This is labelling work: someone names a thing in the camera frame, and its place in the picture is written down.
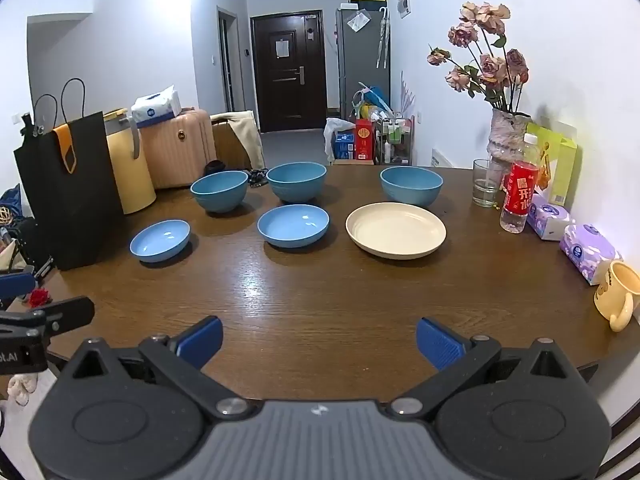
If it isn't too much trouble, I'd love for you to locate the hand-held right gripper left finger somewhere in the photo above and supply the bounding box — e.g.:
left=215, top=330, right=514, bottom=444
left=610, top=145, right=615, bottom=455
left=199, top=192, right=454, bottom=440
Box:
left=70, top=316, right=251, bottom=421

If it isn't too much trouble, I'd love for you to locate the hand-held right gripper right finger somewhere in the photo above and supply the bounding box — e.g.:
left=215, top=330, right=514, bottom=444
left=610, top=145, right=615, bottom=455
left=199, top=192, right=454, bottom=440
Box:
left=389, top=317, right=576, bottom=418

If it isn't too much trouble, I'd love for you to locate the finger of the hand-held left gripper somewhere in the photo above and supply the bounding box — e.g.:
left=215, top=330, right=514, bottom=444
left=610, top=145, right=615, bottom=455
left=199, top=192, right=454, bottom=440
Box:
left=0, top=271, right=37, bottom=304
left=0, top=296, right=96, bottom=337

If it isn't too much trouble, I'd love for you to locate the blue shallow plate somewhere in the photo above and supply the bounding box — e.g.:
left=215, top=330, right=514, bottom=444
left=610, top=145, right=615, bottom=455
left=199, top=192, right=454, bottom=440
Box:
left=257, top=204, right=330, bottom=249
left=129, top=219, right=191, bottom=263

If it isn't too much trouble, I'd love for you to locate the cream plate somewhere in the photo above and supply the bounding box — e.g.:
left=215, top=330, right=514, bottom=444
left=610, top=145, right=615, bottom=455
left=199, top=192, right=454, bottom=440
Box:
left=345, top=202, right=447, bottom=260

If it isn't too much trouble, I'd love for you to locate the blue bowl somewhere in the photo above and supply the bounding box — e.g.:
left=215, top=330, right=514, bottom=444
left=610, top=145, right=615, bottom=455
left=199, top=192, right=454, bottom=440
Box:
left=190, top=170, right=249, bottom=214
left=380, top=166, right=444, bottom=208
left=266, top=161, right=327, bottom=204

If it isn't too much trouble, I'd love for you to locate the black box on table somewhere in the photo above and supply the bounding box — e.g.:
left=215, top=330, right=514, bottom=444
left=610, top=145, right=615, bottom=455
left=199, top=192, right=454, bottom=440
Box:
left=13, top=78, right=126, bottom=272

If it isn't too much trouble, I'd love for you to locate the clear drinking glass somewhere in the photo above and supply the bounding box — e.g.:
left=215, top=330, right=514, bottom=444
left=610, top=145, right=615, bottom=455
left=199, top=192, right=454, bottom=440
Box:
left=472, top=159, right=503, bottom=208

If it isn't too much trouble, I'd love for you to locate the purple tissue pack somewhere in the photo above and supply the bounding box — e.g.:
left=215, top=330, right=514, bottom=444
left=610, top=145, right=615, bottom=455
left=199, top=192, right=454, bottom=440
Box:
left=559, top=224, right=623, bottom=286
left=526, top=192, right=572, bottom=242

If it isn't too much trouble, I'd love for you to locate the red snack packet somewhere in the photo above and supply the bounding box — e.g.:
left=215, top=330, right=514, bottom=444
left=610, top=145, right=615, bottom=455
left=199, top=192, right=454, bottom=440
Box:
left=500, top=133, right=541, bottom=233

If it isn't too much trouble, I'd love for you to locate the yellow mug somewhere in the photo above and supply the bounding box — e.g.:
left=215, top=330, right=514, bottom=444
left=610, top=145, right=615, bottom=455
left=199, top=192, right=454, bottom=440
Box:
left=594, top=260, right=640, bottom=332

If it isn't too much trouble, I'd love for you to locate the pink suitcase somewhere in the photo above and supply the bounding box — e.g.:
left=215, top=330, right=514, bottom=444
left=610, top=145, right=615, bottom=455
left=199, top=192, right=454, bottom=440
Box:
left=135, top=107, right=217, bottom=190

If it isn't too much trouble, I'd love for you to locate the wooden chair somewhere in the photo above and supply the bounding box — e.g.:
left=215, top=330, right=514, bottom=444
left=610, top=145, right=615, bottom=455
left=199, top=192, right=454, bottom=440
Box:
left=212, top=124, right=253, bottom=171

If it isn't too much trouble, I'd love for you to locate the storage rack with bottles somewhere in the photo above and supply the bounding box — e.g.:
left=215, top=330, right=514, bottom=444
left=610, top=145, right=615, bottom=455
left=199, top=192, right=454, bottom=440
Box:
left=375, top=112, right=416, bottom=166

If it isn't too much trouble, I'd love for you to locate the green gift bag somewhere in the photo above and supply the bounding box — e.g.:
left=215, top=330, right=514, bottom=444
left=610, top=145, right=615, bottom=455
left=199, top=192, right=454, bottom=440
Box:
left=525, top=121, right=578, bottom=207

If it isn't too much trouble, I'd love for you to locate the beige cloth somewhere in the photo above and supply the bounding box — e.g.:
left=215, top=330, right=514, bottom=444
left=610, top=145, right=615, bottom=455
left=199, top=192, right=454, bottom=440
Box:
left=210, top=110, right=266, bottom=170

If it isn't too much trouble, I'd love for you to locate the red box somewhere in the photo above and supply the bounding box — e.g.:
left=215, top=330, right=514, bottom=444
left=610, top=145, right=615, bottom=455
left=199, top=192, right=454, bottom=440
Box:
left=355, top=119, right=376, bottom=162

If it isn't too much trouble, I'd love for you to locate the textured pale vase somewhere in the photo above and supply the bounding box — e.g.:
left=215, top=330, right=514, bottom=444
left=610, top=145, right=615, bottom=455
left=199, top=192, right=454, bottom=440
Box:
left=487, top=108, right=532, bottom=176

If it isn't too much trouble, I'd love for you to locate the blue box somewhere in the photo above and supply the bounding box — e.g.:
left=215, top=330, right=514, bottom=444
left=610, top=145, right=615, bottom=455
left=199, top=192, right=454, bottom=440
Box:
left=334, top=130, right=357, bottom=161

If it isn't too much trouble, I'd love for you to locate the white and blue tissue pack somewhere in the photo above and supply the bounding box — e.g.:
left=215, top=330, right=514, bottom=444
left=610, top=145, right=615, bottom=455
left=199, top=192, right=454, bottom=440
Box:
left=131, top=85, right=182, bottom=128

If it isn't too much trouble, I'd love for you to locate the white plastic bag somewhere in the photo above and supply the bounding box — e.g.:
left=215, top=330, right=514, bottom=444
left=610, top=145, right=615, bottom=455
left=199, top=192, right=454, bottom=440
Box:
left=324, top=117, right=357, bottom=163

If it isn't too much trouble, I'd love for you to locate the pile of colourful bags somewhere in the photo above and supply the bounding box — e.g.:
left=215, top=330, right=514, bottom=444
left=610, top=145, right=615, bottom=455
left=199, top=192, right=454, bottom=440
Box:
left=352, top=82, right=393, bottom=121

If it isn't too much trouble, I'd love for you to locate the dark brown entrance door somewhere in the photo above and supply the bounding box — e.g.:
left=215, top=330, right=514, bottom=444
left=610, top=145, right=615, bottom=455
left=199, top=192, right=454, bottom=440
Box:
left=250, top=10, right=328, bottom=133

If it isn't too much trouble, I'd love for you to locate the grey refrigerator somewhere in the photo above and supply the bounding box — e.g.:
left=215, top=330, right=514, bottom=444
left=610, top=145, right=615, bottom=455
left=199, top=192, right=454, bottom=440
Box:
left=335, top=4, right=391, bottom=116

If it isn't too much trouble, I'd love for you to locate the dried pink flower bouquet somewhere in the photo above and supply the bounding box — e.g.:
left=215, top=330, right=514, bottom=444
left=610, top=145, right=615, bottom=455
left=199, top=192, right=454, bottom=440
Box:
left=427, top=1, right=530, bottom=113

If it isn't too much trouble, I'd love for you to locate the grey interior door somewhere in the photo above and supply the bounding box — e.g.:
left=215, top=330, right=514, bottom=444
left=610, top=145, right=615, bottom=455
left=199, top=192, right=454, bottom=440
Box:
left=216, top=6, right=238, bottom=113

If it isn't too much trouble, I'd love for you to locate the white folded umbrella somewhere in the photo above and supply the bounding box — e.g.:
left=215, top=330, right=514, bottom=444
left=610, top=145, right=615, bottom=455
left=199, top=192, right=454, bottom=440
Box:
left=376, top=7, right=391, bottom=70

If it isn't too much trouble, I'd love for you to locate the cream kettle with grey handle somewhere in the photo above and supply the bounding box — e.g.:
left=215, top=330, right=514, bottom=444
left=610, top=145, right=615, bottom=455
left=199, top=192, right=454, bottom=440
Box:
left=102, top=108, right=157, bottom=215

